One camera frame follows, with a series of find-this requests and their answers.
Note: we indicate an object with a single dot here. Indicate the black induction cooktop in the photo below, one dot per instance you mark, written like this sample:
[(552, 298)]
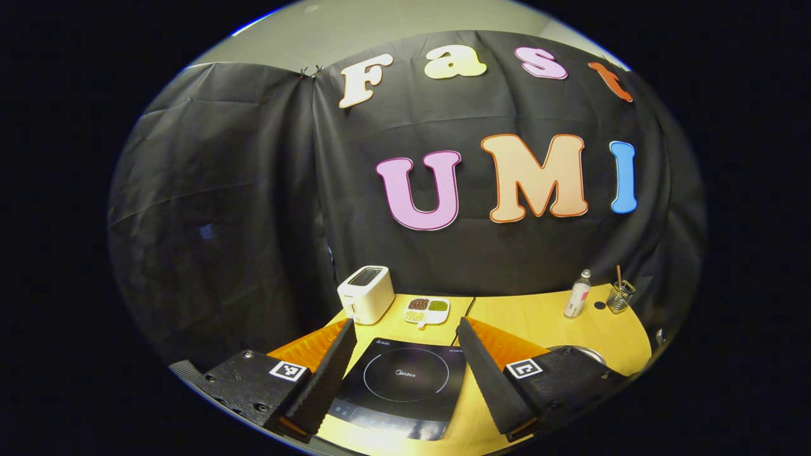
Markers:
[(405, 380)]

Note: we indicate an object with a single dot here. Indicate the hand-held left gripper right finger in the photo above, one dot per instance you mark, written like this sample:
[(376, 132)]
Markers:
[(491, 386)]

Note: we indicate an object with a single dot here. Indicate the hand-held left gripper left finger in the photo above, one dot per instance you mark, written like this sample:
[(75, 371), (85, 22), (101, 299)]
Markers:
[(323, 386)]

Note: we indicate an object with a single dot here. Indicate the white divided dish of beans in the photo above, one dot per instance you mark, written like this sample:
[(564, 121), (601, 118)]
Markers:
[(427, 310)]

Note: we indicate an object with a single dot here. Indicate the clear bottle with red label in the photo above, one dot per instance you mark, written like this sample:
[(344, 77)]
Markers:
[(576, 297)]

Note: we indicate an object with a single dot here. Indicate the glass jar with wooden stick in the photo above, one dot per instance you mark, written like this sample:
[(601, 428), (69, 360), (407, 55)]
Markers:
[(619, 297)]

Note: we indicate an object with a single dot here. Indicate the white toaster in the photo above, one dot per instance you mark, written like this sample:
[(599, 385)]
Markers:
[(367, 294)]

